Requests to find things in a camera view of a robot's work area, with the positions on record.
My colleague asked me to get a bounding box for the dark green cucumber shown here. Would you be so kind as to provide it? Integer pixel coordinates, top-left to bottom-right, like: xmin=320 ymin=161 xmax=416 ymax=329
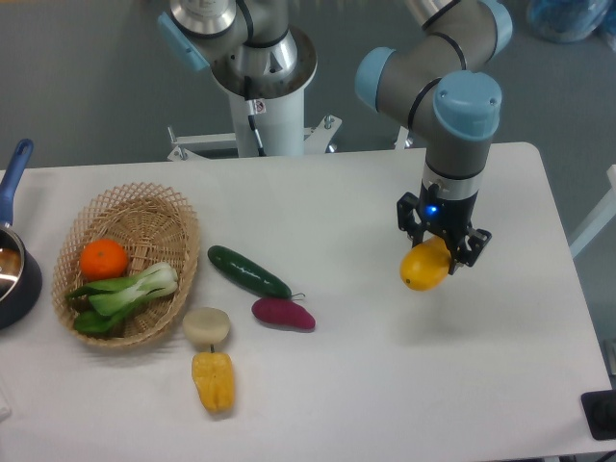
xmin=207 ymin=245 xmax=292 ymax=299

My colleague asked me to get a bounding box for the blue plastic bag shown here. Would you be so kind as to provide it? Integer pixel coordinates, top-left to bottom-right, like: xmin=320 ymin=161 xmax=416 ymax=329
xmin=526 ymin=0 xmax=615 ymax=44

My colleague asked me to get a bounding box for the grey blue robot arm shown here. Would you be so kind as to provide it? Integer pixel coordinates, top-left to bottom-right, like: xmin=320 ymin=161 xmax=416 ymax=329
xmin=158 ymin=1 xmax=512 ymax=270

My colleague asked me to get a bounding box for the woven wicker basket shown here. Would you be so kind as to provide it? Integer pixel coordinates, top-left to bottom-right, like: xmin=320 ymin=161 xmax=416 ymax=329
xmin=52 ymin=183 xmax=200 ymax=348

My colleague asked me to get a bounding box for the orange fruit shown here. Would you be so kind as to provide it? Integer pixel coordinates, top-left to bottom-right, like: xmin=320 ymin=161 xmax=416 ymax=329
xmin=79 ymin=239 xmax=129 ymax=281

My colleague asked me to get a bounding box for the yellow bell pepper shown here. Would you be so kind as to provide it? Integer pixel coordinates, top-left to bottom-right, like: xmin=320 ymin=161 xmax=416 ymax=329
xmin=192 ymin=352 xmax=235 ymax=414

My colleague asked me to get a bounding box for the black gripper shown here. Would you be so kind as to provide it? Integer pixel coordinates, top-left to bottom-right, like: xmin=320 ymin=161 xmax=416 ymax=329
xmin=397 ymin=186 xmax=492 ymax=274

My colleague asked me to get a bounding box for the black device at edge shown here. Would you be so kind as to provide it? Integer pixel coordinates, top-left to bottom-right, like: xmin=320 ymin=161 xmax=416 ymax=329
xmin=580 ymin=390 xmax=615 ymax=441

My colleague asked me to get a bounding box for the purple sweet potato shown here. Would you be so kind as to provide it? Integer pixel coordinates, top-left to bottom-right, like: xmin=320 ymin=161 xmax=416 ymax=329
xmin=251 ymin=297 xmax=317 ymax=331

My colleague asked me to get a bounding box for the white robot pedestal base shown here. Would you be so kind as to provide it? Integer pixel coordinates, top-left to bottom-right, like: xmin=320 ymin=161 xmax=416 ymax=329
xmin=166 ymin=23 xmax=415 ymax=163

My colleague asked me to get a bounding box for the white frame at right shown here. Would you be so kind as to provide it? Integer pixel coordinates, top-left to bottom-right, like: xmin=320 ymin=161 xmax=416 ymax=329
xmin=569 ymin=165 xmax=615 ymax=258

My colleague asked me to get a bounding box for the yellow mango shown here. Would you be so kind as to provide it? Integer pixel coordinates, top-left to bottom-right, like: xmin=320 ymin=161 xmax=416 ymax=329
xmin=399 ymin=236 xmax=451 ymax=292

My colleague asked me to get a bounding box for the green bok choy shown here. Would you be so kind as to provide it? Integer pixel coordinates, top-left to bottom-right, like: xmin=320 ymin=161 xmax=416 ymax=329
xmin=65 ymin=262 xmax=178 ymax=334

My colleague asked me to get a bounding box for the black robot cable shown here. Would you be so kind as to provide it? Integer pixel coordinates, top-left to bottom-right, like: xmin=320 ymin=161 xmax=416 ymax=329
xmin=243 ymin=76 xmax=268 ymax=158

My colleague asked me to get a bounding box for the blue handled saucepan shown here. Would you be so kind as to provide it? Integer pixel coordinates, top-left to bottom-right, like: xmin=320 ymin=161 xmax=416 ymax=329
xmin=1 ymin=139 xmax=42 ymax=329

